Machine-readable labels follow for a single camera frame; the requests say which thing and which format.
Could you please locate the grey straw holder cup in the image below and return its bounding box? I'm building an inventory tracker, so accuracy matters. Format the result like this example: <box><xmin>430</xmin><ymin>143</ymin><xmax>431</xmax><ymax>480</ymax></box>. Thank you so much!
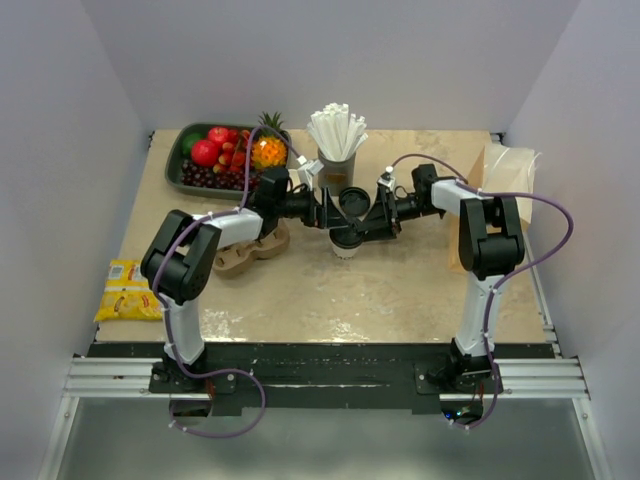
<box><xmin>317</xmin><ymin>149</ymin><xmax>356</xmax><ymax>196</ymax></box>

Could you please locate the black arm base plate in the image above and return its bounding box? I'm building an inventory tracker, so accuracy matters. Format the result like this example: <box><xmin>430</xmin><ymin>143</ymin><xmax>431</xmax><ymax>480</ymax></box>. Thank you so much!
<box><xmin>89</xmin><ymin>342</ymin><xmax>556</xmax><ymax>417</ymax></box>

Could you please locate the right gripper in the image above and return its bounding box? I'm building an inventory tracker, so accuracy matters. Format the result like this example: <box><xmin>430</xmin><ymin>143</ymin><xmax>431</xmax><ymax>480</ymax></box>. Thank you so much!
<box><xmin>358</xmin><ymin>187</ymin><xmax>442</xmax><ymax>243</ymax></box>

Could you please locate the dark green fruit tray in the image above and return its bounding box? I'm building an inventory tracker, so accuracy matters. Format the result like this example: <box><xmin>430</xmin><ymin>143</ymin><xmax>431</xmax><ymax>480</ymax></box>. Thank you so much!
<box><xmin>165</xmin><ymin>113</ymin><xmax>290</xmax><ymax>200</ymax></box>

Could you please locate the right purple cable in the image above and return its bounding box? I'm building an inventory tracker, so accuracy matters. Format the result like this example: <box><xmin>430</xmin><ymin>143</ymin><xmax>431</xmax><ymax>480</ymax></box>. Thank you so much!
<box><xmin>385</xmin><ymin>153</ymin><xmax>575</xmax><ymax>432</ymax></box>

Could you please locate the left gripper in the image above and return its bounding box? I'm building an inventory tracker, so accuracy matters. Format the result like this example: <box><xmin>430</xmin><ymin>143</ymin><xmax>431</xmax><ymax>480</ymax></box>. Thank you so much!
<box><xmin>275</xmin><ymin>185</ymin><xmax>350</xmax><ymax>230</ymax></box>

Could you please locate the brown paper bag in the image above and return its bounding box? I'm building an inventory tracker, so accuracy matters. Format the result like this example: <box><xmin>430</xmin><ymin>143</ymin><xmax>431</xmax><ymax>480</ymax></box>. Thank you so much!
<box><xmin>448</xmin><ymin>143</ymin><xmax>540</xmax><ymax>274</ymax></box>

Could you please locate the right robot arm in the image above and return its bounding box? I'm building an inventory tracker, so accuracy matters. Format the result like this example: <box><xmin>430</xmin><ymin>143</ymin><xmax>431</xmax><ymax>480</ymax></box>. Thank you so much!
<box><xmin>343</xmin><ymin>164</ymin><xmax>525</xmax><ymax>393</ymax></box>

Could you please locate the green lime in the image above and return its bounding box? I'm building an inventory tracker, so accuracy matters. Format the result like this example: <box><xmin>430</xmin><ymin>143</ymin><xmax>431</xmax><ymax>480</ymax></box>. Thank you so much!
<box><xmin>181</xmin><ymin>132</ymin><xmax>203</xmax><ymax>156</ymax></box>

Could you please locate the brown cardboard cup carrier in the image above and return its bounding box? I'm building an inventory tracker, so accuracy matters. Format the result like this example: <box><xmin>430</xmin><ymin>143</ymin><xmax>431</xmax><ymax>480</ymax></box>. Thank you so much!
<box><xmin>212</xmin><ymin>221</ymin><xmax>290</xmax><ymax>279</ymax></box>

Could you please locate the dark grapes bunch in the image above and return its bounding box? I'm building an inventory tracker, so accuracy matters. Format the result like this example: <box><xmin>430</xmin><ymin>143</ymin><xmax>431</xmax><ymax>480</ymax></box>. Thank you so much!
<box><xmin>179</xmin><ymin>160</ymin><xmax>246</xmax><ymax>191</ymax></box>

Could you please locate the white paper cup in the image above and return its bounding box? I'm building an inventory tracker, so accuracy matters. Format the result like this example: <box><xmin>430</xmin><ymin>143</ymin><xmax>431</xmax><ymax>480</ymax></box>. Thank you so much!
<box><xmin>331</xmin><ymin>240</ymin><xmax>362</xmax><ymax>259</ymax></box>

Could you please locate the black cup lid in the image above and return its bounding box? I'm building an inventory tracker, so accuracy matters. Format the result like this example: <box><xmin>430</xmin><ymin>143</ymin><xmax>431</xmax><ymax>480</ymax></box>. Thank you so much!
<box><xmin>329</xmin><ymin>227</ymin><xmax>363</xmax><ymax>250</ymax></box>
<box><xmin>338</xmin><ymin>186</ymin><xmax>371</xmax><ymax>217</ymax></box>

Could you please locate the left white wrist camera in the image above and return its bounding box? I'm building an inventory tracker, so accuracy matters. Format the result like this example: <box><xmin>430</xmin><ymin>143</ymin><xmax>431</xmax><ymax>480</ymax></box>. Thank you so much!
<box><xmin>297</xmin><ymin>155</ymin><xmax>323</xmax><ymax>189</ymax></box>

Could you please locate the white paper straws bundle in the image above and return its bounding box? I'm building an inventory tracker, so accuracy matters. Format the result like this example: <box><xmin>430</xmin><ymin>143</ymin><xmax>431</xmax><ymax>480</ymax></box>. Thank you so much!
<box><xmin>306</xmin><ymin>102</ymin><xmax>368</xmax><ymax>163</ymax></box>

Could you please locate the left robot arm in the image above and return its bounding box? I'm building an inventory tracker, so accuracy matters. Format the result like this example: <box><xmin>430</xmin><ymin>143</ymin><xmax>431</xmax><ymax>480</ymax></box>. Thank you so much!
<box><xmin>141</xmin><ymin>167</ymin><xmax>363</xmax><ymax>392</ymax></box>

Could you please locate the yellow snack bag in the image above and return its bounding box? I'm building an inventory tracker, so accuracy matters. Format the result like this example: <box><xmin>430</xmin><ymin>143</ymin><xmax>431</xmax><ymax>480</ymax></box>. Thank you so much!
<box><xmin>94</xmin><ymin>259</ymin><xmax>162</xmax><ymax>323</ymax></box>

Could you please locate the toy pineapple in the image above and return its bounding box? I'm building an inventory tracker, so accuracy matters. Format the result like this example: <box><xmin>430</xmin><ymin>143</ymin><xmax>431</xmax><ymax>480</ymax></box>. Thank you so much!
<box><xmin>251</xmin><ymin>112</ymin><xmax>288</xmax><ymax>170</ymax></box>

